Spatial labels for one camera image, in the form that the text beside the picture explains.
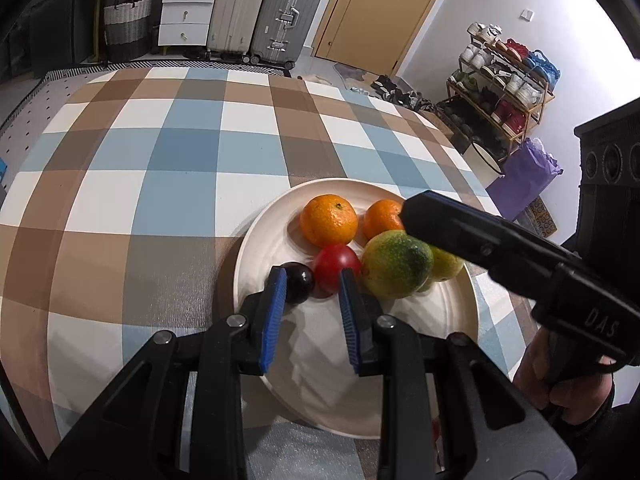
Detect dark plum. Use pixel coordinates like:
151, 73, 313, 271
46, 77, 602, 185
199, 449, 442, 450
280, 262, 316, 305

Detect large orange tangerine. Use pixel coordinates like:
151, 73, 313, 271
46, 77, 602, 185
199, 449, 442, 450
300, 194, 359, 249

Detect purple bag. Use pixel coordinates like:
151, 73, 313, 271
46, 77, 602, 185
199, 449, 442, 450
486, 137, 565, 221

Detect green orange citrus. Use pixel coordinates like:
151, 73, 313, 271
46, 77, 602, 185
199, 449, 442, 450
361, 230, 434, 299

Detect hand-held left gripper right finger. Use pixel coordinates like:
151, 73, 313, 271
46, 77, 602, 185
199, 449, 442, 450
338, 268, 578, 480

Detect beige suitcase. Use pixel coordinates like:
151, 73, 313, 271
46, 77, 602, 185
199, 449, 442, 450
206, 0, 275, 63

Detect woven laundry basket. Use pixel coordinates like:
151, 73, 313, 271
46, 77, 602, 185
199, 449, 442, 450
102, 0, 153, 63

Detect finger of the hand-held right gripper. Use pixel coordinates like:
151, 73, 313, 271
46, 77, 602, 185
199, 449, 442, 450
400, 190, 583, 295

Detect cream round plate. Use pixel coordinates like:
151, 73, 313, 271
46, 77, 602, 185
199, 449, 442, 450
233, 178, 480, 438

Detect person's right hand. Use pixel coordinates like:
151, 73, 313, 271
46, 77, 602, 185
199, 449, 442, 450
512, 329, 616, 427

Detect white drawer cabinet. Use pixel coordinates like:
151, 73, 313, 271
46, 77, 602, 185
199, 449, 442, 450
157, 0, 221, 58

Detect wooden door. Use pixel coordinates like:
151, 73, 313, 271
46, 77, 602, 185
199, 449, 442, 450
314, 0, 458, 77

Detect checked tablecloth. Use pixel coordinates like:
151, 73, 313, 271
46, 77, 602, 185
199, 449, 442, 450
0, 66, 538, 480

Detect small orange tangerine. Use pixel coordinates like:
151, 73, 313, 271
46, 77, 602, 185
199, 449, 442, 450
363, 199, 407, 241

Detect scattered dark shoes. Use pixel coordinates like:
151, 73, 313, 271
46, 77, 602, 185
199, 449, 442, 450
370, 75, 436, 113

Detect yellow green citrus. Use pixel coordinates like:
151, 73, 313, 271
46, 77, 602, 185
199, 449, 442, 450
417, 246, 465, 292

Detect silver suitcase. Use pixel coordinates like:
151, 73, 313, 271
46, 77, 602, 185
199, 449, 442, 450
249, 0, 328, 72

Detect person's right forearm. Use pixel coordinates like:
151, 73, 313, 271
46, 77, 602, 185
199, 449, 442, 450
560, 375, 640, 466

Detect white bucket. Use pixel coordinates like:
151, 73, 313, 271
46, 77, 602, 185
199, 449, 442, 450
462, 140, 505, 187

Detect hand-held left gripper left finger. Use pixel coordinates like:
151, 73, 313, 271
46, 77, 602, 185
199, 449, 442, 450
47, 266, 290, 480

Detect grey floor mat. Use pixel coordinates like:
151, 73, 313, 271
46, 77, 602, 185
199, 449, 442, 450
334, 62, 375, 92

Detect dark doormat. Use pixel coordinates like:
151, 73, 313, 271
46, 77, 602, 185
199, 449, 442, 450
515, 196, 558, 238

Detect blue bag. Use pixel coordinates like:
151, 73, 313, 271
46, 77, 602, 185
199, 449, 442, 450
525, 50, 562, 92

